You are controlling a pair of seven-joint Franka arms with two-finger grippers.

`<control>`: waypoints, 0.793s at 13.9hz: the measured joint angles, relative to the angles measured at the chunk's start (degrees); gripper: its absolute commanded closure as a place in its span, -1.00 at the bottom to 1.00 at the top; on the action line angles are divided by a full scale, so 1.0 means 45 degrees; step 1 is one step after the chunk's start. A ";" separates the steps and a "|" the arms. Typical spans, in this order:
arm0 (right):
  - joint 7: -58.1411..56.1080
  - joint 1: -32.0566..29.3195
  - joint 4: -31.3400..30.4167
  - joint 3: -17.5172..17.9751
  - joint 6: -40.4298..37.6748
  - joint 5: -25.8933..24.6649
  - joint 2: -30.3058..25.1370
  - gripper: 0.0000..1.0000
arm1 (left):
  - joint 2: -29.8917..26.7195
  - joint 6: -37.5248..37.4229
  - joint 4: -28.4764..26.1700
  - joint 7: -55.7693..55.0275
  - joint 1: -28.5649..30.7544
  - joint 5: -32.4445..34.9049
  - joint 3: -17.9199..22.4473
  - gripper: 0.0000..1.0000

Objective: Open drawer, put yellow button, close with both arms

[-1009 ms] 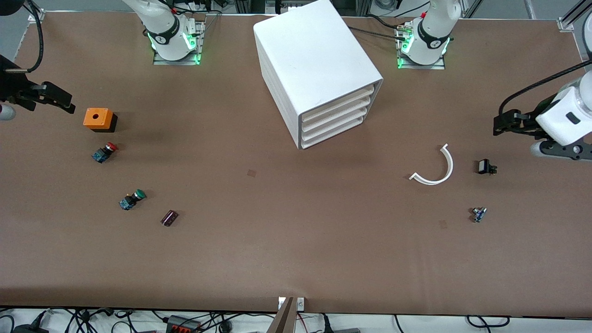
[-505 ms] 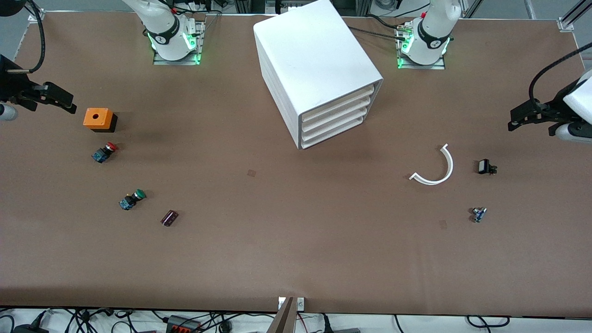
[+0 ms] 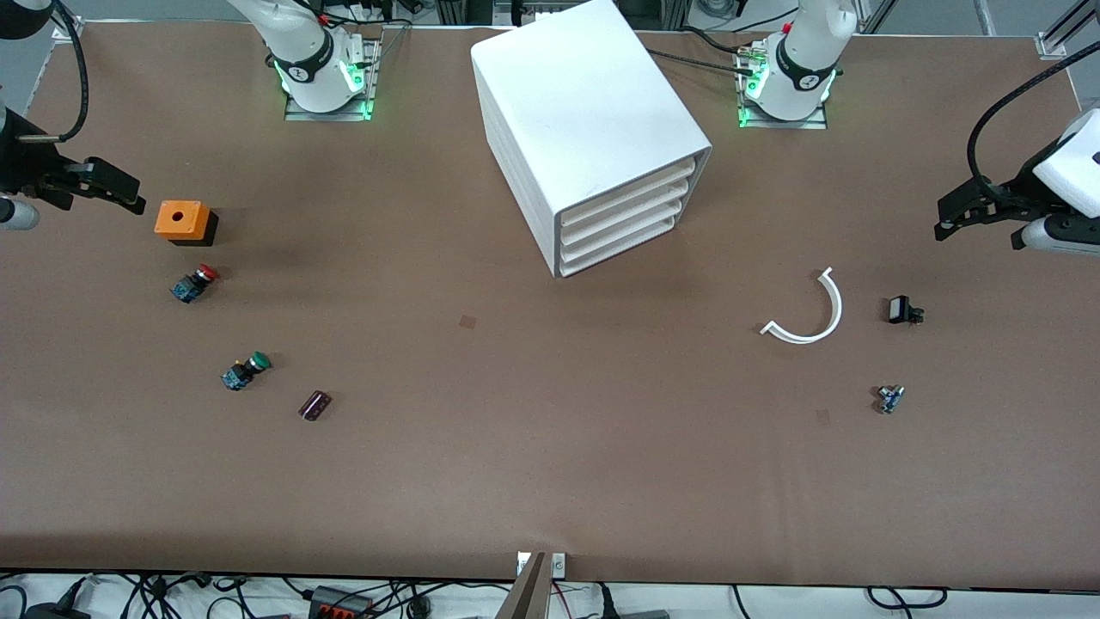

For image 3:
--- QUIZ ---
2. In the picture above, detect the white plastic drawer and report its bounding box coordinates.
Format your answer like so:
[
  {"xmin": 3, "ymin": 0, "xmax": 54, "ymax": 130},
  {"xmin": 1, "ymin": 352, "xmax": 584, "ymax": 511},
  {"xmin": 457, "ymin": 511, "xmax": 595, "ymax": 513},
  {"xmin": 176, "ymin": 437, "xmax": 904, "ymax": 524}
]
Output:
[
  {"xmin": 560, "ymin": 196, "xmax": 684, "ymax": 262},
  {"xmin": 560, "ymin": 176, "xmax": 691, "ymax": 248},
  {"xmin": 560, "ymin": 157, "xmax": 695, "ymax": 231},
  {"xmin": 560, "ymin": 215, "xmax": 675, "ymax": 276}
]

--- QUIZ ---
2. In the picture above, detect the red push button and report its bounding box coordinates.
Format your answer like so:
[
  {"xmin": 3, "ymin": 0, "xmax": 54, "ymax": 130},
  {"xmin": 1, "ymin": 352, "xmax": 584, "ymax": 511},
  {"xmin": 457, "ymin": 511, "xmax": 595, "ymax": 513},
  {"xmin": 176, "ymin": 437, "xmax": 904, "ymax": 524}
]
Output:
[{"xmin": 170, "ymin": 264, "xmax": 222, "ymax": 303}]

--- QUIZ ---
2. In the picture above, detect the green push button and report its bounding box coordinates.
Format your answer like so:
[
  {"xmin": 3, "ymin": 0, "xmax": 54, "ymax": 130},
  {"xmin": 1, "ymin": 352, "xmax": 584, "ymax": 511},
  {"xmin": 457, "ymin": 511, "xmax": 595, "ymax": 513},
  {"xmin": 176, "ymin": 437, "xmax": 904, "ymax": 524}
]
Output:
[{"xmin": 222, "ymin": 351, "xmax": 272, "ymax": 392}]

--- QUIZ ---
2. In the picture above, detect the white drawer cabinet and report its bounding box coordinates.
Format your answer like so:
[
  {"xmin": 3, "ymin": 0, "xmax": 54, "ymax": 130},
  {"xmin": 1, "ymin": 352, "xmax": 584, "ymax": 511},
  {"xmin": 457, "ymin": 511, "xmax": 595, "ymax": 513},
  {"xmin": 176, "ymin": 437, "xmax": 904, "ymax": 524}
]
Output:
[{"xmin": 470, "ymin": 0, "xmax": 714, "ymax": 279}]

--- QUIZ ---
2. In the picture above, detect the white curved plastic strip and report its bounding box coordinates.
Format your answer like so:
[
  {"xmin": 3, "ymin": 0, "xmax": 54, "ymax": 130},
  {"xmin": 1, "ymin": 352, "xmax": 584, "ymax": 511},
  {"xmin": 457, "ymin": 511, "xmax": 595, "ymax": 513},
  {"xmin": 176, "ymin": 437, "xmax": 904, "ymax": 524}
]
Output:
[{"xmin": 761, "ymin": 267, "xmax": 843, "ymax": 345}]

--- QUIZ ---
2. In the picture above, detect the black orange power adapter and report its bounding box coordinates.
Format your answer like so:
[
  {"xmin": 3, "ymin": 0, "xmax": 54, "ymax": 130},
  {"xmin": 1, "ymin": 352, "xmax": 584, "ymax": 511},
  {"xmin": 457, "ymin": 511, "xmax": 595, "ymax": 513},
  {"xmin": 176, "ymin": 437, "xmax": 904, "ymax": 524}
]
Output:
[{"xmin": 309, "ymin": 585, "xmax": 376, "ymax": 619}]

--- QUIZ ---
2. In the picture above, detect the orange button enclosure box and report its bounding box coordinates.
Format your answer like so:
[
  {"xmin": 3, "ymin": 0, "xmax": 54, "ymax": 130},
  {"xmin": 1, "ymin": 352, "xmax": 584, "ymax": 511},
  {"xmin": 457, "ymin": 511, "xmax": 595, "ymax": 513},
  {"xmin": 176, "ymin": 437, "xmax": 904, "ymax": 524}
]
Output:
[{"xmin": 155, "ymin": 200, "xmax": 218, "ymax": 248}]

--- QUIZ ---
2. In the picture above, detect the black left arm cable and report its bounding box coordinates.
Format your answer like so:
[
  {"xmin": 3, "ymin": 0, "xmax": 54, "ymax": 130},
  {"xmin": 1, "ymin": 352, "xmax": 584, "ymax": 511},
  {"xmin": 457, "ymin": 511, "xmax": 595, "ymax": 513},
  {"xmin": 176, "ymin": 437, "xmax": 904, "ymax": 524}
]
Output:
[{"xmin": 967, "ymin": 39, "xmax": 1100, "ymax": 200}]

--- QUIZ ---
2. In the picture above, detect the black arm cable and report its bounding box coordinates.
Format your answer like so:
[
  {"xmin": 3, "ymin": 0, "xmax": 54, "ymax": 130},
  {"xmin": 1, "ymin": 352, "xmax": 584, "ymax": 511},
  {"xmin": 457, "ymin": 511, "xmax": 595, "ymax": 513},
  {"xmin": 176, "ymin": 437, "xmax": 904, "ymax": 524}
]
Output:
[
  {"xmin": 17, "ymin": 0, "xmax": 89, "ymax": 144},
  {"xmin": 967, "ymin": 39, "xmax": 1100, "ymax": 200}
]

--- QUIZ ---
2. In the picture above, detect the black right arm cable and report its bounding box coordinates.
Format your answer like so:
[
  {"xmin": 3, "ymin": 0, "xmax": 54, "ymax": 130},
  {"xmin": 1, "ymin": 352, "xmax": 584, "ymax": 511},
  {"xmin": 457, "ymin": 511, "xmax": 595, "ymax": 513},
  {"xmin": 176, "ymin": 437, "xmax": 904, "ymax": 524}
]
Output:
[{"xmin": 17, "ymin": 0, "xmax": 89, "ymax": 144}]

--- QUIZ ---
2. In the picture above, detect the aluminium frame profile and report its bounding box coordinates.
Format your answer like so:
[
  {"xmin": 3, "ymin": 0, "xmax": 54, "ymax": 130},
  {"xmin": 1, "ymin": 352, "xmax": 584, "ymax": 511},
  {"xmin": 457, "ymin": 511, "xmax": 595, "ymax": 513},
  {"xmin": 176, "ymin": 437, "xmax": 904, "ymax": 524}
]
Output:
[
  {"xmin": 47, "ymin": 0, "xmax": 85, "ymax": 42},
  {"xmin": 1036, "ymin": 0, "xmax": 1100, "ymax": 59}
]

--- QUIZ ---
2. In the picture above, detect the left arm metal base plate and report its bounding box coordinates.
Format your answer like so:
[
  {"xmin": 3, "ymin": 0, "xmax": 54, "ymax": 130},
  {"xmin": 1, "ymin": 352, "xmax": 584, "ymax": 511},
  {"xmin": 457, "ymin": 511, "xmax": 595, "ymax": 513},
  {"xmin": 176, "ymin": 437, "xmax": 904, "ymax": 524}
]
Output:
[{"xmin": 737, "ymin": 43, "xmax": 830, "ymax": 132}]

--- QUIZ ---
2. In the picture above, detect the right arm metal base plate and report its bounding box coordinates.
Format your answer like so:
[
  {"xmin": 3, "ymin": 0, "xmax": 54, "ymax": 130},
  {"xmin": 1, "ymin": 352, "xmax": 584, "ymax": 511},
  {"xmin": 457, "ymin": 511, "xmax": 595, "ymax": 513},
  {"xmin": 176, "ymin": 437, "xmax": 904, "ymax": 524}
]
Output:
[{"xmin": 284, "ymin": 39, "xmax": 381, "ymax": 123}]

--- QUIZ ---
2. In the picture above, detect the black base power cable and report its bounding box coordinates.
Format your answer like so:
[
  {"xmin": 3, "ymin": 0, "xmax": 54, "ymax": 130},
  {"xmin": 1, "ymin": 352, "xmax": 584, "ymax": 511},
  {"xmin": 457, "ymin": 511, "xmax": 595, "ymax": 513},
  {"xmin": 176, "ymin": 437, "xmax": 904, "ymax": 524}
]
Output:
[{"xmin": 646, "ymin": 47, "xmax": 759, "ymax": 77}]

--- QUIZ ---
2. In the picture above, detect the black looped floor cable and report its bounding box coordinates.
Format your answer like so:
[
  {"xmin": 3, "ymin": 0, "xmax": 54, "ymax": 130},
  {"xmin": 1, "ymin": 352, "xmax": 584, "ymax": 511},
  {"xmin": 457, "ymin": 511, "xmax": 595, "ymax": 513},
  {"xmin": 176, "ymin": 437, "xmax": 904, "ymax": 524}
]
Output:
[{"xmin": 866, "ymin": 586, "xmax": 948, "ymax": 611}]

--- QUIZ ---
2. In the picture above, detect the black plug with cable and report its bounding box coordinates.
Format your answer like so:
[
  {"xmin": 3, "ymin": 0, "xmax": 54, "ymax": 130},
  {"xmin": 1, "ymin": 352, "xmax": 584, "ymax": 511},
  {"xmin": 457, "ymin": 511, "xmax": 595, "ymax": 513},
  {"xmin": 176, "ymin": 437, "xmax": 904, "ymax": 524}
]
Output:
[{"xmin": 24, "ymin": 576, "xmax": 92, "ymax": 619}]

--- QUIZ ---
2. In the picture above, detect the brown camera post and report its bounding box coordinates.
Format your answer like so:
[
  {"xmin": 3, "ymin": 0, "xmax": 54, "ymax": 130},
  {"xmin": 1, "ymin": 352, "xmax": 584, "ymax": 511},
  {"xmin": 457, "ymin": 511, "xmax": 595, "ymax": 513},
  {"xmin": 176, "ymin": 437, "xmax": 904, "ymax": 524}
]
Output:
[{"xmin": 497, "ymin": 552, "xmax": 551, "ymax": 619}]

